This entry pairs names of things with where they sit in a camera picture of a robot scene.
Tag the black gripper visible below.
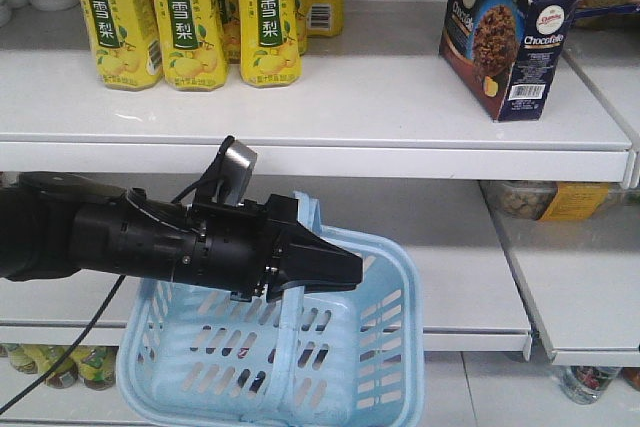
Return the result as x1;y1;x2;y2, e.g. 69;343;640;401
187;194;363;302

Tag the light blue plastic basket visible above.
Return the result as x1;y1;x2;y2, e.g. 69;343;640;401
116;193;424;426

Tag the blue chocolate cookie box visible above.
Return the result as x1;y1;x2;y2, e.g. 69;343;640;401
439;0;579;122

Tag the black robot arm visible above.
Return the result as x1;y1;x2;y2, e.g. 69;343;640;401
1;172;363;302

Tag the white supermarket shelf unit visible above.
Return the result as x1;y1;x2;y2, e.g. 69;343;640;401
1;0;639;426

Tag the yellow pear drink bottle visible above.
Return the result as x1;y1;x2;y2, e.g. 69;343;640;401
153;0;228;91
80;0;162;91
239;0;302;88

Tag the nut snack package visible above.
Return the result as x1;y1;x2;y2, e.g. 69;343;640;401
480;180;639;221

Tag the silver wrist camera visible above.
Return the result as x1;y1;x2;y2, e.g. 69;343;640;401
194;135;257;206

